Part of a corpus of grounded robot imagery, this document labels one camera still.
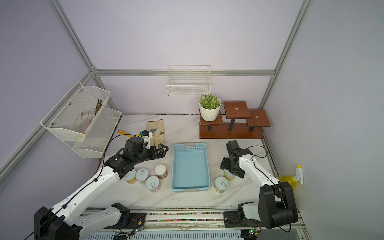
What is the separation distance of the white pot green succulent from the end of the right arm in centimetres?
24

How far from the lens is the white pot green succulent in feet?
2.88

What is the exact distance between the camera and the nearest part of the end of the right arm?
0.62 m
